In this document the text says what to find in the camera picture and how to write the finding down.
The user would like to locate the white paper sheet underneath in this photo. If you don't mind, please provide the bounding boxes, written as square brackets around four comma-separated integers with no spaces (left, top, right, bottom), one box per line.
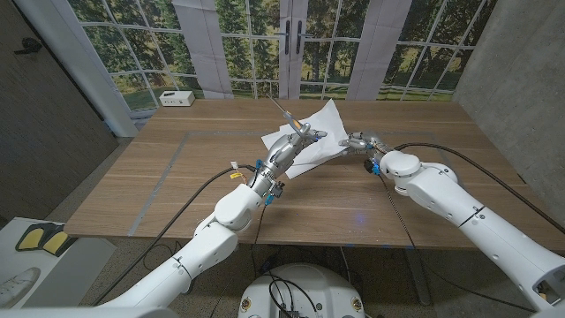
[260,131,342,181]

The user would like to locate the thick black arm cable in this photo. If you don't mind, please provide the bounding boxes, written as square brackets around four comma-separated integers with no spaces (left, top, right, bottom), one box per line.
[394,141,565,235]
[90,163,258,306]

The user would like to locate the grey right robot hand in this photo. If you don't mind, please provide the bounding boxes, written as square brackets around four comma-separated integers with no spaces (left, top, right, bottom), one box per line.
[338,130,393,156]

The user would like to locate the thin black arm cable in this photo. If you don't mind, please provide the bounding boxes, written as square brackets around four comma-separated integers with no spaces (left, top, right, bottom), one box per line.
[378,172,536,314]
[211,205,268,318]

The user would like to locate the grey table leg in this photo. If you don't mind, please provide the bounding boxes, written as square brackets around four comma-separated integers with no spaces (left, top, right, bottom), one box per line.
[404,247,433,307]

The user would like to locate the yellow black foot pedal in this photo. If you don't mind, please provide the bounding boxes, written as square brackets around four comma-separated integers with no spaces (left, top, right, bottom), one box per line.
[15,222,71,257]

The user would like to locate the white power strip box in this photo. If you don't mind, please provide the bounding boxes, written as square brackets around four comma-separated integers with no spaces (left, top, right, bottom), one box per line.
[159,90,196,108]

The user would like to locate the printed window forest backdrop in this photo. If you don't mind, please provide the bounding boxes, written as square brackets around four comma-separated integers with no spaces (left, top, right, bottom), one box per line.
[12,0,500,138]

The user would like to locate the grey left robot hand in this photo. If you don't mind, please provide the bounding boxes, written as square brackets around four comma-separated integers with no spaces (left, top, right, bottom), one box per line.
[247,126,329,194]

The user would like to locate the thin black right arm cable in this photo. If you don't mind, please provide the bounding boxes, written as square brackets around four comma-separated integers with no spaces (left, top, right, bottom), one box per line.
[378,172,536,314]

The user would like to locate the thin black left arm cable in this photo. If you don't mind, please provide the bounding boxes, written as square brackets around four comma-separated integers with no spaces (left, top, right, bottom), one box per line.
[211,205,268,318]

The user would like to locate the grey orange handled scissors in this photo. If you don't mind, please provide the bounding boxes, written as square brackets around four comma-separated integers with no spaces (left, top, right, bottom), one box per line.
[266,94,313,139]

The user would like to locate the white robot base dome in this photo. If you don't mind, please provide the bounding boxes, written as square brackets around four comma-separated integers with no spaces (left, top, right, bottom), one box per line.
[237,263,366,318]

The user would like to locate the white sneaker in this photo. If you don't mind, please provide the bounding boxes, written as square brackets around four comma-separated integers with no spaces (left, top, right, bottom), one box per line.
[0,266,41,306]

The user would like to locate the large white paper sheet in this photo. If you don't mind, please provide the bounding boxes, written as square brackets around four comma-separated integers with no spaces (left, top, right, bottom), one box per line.
[277,98,350,172]

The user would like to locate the black door handle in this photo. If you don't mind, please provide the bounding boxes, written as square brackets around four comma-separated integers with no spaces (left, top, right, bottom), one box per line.
[13,37,44,56]

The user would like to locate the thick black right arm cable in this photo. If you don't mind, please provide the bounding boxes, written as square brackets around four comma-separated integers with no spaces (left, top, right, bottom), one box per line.
[394,141,565,235]

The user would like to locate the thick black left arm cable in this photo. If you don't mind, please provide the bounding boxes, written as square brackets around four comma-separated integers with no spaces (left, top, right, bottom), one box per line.
[90,163,258,306]

